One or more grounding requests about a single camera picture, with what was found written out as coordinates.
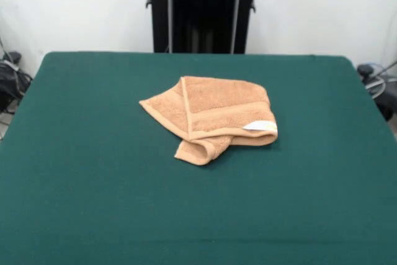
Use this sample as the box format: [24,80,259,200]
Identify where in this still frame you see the dark green tablecloth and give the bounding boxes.
[0,51,397,265]

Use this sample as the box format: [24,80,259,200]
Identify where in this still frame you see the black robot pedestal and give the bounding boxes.
[143,0,274,54]

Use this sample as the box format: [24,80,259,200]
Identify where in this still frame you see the orange terry towel white tag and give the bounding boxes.
[138,75,279,167]

